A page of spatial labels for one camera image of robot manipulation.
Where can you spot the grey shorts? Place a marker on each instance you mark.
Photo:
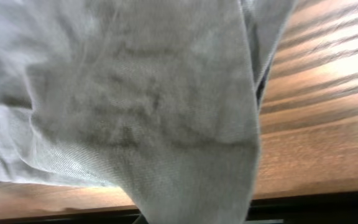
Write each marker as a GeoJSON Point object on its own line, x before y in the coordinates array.
{"type": "Point", "coordinates": [158, 97]}

